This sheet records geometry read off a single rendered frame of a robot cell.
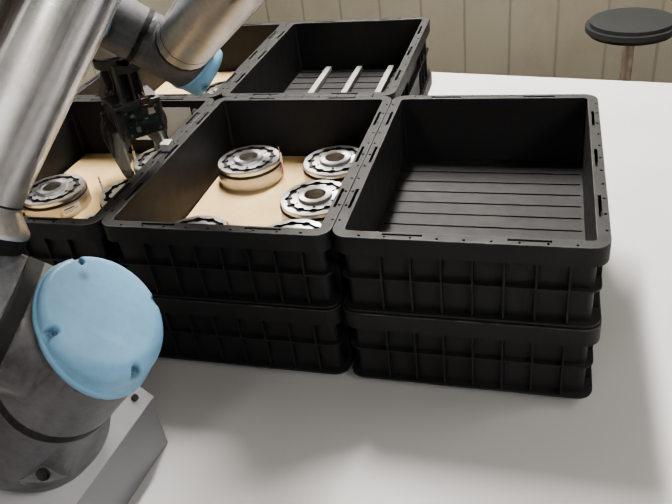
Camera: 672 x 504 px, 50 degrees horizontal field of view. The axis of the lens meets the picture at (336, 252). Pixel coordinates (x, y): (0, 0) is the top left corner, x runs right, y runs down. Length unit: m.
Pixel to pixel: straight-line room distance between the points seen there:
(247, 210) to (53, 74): 0.53
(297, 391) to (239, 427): 0.09
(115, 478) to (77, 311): 0.29
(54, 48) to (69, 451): 0.37
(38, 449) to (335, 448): 0.33
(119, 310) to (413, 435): 0.40
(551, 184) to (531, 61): 2.30
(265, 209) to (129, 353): 0.50
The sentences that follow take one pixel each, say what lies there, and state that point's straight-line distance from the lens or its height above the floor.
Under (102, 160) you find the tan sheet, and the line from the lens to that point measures 1.35.
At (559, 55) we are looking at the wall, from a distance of 3.34.
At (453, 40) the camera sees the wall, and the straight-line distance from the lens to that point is 3.42.
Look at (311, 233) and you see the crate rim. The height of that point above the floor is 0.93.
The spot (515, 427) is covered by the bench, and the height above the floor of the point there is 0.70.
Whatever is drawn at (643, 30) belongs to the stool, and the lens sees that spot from 2.62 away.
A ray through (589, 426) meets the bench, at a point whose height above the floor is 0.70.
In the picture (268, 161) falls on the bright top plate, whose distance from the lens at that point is 1.15.
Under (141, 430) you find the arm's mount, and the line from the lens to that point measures 0.88.
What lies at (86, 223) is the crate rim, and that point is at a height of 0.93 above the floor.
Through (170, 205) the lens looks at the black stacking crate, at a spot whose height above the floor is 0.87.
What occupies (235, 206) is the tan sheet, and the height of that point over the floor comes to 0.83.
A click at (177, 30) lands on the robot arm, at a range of 0.89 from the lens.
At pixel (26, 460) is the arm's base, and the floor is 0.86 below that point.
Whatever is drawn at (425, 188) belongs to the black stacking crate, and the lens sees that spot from 1.08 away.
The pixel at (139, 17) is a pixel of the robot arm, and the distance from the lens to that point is 0.99.
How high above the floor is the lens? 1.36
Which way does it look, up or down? 34 degrees down
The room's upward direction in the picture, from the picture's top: 8 degrees counter-clockwise
